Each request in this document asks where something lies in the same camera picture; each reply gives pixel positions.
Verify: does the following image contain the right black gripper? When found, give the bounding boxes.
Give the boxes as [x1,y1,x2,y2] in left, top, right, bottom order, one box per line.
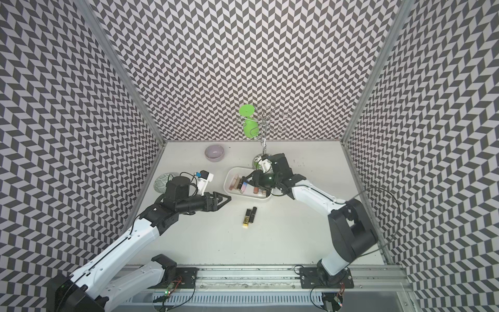
[244,169,281,190]

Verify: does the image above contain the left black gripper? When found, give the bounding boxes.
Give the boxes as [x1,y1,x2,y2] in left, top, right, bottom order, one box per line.
[177,191,231,215]

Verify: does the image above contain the blue pink gradient lipstick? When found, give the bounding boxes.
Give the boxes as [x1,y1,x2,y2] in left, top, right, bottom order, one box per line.
[240,182,248,194]

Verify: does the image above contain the pink lip gloss tube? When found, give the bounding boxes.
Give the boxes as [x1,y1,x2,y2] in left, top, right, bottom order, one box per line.
[229,175,239,191]

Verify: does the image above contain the black gold square lipstick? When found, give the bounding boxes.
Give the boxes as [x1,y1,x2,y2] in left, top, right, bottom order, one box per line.
[242,209,252,228]

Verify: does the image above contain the white plastic storage box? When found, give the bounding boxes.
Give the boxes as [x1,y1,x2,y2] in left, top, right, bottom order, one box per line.
[224,167,270,201]

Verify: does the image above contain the black round lipstick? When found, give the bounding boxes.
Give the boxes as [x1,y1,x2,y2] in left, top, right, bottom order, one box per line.
[249,207,257,223]

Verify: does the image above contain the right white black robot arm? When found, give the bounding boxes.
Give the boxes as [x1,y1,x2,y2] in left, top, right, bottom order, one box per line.
[244,153,379,287]

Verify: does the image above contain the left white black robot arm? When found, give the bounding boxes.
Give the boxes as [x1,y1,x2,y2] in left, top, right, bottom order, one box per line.
[45,176,231,311]

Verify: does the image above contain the grey purple bowl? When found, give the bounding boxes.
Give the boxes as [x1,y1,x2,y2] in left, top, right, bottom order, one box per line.
[204,144,225,162]

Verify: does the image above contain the green plastic cup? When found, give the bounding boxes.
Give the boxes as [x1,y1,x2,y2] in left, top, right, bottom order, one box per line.
[239,104,259,139]

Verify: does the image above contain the chrome metal stand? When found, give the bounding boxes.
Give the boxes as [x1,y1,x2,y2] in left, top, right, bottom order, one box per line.
[251,103,291,156]

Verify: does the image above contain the green patterned small bowl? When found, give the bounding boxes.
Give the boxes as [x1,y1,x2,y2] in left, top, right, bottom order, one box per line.
[153,172,177,194]

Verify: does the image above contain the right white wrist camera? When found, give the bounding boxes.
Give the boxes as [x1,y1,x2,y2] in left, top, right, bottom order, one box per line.
[256,155,272,174]

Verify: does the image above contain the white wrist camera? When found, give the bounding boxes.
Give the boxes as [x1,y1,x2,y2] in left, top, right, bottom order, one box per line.
[256,155,272,174]
[195,170,214,196]

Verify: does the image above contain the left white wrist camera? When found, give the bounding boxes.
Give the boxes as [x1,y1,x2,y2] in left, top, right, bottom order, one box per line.
[195,170,214,196]

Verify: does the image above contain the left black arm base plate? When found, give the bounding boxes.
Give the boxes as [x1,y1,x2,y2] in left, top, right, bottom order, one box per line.
[153,266,199,289]

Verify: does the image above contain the aluminium front rail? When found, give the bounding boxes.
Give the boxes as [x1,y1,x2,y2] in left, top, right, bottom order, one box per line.
[83,264,414,293]

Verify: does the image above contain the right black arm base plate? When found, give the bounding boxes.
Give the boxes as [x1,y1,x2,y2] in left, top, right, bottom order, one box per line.
[298,267,354,289]

